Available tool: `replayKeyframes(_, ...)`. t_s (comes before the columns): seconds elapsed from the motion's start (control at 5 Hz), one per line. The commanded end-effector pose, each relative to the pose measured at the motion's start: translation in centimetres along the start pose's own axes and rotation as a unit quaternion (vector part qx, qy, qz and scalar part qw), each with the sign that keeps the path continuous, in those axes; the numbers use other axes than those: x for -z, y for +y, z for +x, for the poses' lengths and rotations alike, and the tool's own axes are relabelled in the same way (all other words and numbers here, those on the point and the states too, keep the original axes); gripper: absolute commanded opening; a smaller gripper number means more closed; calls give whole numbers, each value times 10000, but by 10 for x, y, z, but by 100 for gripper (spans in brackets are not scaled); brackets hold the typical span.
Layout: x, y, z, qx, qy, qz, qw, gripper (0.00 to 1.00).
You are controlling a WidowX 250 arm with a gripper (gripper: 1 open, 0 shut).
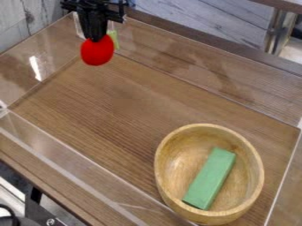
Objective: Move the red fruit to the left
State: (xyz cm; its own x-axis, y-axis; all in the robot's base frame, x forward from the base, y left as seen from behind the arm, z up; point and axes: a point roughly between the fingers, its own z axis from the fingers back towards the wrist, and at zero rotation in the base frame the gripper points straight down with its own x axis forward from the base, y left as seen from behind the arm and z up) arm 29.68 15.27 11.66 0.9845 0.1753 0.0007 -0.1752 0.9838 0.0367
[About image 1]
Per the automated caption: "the green rectangular block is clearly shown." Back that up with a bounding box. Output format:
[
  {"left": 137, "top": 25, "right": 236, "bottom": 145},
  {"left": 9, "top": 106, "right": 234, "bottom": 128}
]
[{"left": 181, "top": 147, "right": 236, "bottom": 210}]

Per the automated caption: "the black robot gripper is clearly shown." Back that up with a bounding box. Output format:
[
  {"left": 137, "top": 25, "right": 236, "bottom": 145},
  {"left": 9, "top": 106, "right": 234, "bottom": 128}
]
[{"left": 60, "top": 0, "right": 128, "bottom": 42}]

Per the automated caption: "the metal frame in background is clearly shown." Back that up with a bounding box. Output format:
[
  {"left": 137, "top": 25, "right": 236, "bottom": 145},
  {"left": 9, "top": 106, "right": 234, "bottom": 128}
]
[{"left": 264, "top": 9, "right": 299, "bottom": 56}]

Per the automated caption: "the red plush fruit green leaf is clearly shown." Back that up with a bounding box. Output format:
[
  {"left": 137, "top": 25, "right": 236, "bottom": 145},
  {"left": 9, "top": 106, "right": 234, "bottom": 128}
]
[{"left": 80, "top": 30, "right": 119, "bottom": 66}]

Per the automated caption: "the black table leg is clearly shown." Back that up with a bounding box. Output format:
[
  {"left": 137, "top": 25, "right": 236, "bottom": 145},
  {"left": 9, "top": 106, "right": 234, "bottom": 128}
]
[{"left": 29, "top": 187, "right": 42, "bottom": 203}]

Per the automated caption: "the wooden bowl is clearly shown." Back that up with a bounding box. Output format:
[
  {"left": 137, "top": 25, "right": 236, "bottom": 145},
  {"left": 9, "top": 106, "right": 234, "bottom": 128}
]
[{"left": 153, "top": 124, "right": 264, "bottom": 225}]

